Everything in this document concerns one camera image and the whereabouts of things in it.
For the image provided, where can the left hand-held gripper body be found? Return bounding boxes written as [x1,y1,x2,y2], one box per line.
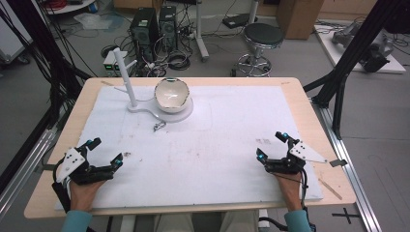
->
[52,146,116,187]

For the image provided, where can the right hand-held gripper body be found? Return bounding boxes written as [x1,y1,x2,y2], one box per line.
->
[264,139,329,177]

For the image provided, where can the person's left hand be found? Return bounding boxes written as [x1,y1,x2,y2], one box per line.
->
[69,179,107,214]

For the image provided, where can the person's right hand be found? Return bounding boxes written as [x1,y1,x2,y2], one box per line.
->
[274,171,306,213]

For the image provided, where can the light wooden table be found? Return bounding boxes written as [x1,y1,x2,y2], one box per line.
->
[23,76,358,220]

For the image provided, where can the grey tape piece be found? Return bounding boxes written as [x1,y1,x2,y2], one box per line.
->
[329,158,349,168]

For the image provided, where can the thin wooden stick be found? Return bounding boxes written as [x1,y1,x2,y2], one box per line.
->
[318,178,343,201]

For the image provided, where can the white table mat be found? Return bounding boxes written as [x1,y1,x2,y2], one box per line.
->
[54,84,324,211]

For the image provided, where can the white jewellery stand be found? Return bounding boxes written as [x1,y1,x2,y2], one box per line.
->
[112,46,194,124]

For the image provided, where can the black tape cross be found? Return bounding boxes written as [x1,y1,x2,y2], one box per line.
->
[331,207,361,225]

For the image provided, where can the white power supply units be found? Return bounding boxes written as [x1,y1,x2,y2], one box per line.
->
[102,50,129,77]

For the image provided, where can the white ceramic bowl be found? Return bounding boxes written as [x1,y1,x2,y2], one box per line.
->
[154,76,191,115]

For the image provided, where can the white floor board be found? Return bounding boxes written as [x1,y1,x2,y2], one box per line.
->
[313,23,407,74]

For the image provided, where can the black round stool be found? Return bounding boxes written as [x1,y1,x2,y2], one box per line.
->
[231,22,285,78]

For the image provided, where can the brown cardboard box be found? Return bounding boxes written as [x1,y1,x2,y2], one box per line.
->
[276,0,325,41]

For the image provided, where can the large black computer tower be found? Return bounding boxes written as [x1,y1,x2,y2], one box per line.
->
[129,7,161,67]

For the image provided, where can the clear plastic bag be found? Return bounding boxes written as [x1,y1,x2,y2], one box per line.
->
[73,12,114,31]

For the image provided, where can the flat black device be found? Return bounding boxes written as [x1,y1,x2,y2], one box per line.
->
[221,13,259,30]

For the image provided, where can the grey machine part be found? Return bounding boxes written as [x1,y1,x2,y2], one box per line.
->
[331,21,395,73]

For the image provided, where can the white desk leg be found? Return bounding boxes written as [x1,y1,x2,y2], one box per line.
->
[192,0,211,63]

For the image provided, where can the round white table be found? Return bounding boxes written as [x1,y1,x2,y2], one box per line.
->
[44,0,99,15]

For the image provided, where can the small black computer tower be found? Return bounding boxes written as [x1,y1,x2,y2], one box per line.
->
[158,5,179,50]

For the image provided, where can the aluminium floor rail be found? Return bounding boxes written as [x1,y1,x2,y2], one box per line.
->
[311,98,384,232]
[0,128,58,220]

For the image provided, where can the black metal frame stand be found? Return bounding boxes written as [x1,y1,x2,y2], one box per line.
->
[303,0,410,140]

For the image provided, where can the black metal frame with cables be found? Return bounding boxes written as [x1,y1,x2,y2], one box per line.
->
[0,0,93,130]

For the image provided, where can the coiled black cable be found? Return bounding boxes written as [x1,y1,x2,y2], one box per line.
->
[166,50,191,72]

